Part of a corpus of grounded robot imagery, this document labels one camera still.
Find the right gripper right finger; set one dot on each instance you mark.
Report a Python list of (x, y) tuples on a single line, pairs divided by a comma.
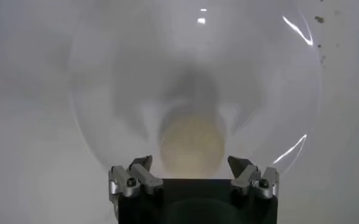
[(246, 178)]

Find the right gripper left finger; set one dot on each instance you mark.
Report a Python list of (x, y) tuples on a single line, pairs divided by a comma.
[(145, 179)]

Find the white steamed baozi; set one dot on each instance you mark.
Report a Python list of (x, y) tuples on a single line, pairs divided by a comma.
[(191, 146)]

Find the white round plate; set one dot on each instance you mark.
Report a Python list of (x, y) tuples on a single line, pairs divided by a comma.
[(243, 76)]

